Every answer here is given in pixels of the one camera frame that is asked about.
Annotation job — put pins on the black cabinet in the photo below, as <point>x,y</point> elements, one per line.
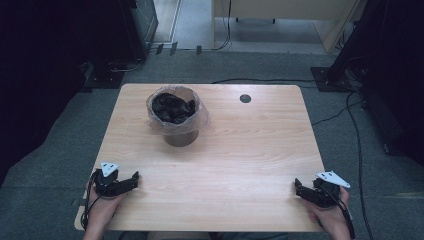
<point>141,26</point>

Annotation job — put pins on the dark crumpled waste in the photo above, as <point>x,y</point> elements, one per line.
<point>172,108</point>

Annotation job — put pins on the clear plastic bin bag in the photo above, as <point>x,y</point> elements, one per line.
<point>200,116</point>

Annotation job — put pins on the black metal stand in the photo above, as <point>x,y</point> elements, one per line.
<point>356,36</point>

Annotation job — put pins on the black stand base plate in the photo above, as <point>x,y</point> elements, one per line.
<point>330,80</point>
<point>105,78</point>

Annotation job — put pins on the small brown trash bin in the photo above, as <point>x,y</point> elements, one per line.
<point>181,138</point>

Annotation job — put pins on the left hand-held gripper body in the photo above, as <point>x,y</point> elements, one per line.
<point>106,183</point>

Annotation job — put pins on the person's left hand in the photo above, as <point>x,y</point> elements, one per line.
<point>105,210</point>

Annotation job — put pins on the person's right hand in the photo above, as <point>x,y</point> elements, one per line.
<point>328,216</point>

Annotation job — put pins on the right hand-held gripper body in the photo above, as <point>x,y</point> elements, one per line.
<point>328,191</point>

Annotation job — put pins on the black curtain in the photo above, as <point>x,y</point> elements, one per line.
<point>36,83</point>

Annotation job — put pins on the light wooden furniture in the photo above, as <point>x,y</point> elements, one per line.
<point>286,8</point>

